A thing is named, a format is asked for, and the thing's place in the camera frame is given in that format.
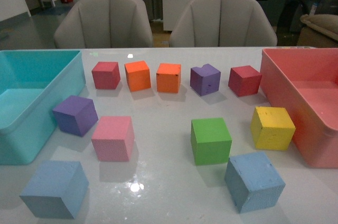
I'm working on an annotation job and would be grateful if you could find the yellow foam block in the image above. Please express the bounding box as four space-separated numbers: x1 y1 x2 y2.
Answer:
250 107 296 151

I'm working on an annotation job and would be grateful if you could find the red foam block left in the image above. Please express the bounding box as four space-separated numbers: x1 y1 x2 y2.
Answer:
91 61 120 89

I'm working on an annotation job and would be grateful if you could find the light blue foam block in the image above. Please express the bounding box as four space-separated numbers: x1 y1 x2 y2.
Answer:
20 161 89 219

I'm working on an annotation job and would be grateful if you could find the green foam block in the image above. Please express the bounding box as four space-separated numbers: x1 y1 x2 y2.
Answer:
191 117 232 165

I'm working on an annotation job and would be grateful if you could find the purple foam block left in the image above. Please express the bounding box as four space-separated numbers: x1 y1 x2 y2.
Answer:
52 96 98 137

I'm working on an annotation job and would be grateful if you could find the pink foam block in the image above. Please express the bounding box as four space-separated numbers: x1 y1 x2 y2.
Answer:
91 116 135 162

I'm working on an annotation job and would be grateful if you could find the orange foam block left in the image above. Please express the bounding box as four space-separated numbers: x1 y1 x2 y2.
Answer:
125 61 151 92

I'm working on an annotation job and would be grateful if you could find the dark desk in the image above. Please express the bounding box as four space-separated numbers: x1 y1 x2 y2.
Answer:
276 0 337 46

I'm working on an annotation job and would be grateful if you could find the red foam block right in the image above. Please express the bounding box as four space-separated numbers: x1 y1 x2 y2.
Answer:
228 66 262 97

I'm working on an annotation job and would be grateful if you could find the purple foam block notched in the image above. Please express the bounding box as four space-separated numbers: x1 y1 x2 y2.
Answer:
190 64 221 96

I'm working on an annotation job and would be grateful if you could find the teal plastic bin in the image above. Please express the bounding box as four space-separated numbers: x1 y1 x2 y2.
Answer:
1 50 86 165

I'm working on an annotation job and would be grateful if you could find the orange foam block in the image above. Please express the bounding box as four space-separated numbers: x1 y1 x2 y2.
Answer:
125 61 151 92
156 63 181 94

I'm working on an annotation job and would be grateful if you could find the blue foam block right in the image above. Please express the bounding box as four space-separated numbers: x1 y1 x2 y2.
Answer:
224 152 286 213

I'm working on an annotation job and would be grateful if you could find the red foam block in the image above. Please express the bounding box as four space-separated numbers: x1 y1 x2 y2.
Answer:
228 66 262 97
91 61 120 89

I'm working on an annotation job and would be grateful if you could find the pink plastic bin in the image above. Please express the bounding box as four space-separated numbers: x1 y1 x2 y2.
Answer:
260 48 337 168

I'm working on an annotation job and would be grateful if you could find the beige chair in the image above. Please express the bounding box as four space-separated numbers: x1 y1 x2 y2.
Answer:
170 0 277 48
54 0 153 49

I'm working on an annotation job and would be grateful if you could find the beige chair right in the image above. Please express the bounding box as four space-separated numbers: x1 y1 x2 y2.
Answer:
170 0 277 48

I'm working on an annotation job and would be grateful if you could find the beige chair left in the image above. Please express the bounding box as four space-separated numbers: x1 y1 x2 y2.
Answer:
54 0 153 49

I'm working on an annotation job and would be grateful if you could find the orange foam block right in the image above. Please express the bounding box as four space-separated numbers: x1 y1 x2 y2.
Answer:
156 63 181 94

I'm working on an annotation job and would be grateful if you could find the beige cushion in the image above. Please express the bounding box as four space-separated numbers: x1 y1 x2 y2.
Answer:
300 14 337 41

